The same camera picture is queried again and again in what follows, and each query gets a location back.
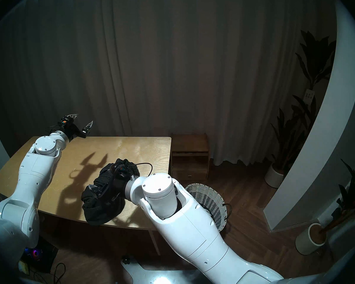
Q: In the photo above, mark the white paper plant tag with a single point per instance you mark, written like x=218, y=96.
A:
x=309, y=96

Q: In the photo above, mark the dark leafy plant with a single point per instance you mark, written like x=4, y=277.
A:
x=350, y=197

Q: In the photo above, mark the woven wicker laundry hamper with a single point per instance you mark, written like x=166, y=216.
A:
x=210, y=197

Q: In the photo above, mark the black knit sweater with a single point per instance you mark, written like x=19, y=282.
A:
x=97, y=209

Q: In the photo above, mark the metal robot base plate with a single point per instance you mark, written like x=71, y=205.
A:
x=153, y=276

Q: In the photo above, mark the black base knob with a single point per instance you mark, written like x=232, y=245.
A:
x=125, y=259

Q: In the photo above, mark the small wooden nightstand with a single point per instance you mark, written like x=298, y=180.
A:
x=190, y=156

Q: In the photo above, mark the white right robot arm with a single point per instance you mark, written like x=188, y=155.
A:
x=189, y=227

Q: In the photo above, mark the white pot of tall plant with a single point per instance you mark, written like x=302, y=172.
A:
x=273, y=177

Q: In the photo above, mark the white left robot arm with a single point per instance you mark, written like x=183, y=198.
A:
x=32, y=174

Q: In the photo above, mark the tall leafy plant with tag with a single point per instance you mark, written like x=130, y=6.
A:
x=313, y=61

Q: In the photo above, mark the long grey curtain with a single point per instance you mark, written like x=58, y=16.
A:
x=165, y=64

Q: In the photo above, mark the light wooden table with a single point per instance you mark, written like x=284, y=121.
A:
x=130, y=150

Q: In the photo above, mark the computer case with rgb fans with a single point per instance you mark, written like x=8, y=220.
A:
x=43, y=255

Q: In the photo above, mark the white pot with brown soil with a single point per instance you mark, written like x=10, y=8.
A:
x=306, y=242

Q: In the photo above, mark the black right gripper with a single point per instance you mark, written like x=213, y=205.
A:
x=117, y=187

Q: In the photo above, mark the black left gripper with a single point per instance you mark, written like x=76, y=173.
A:
x=74, y=132

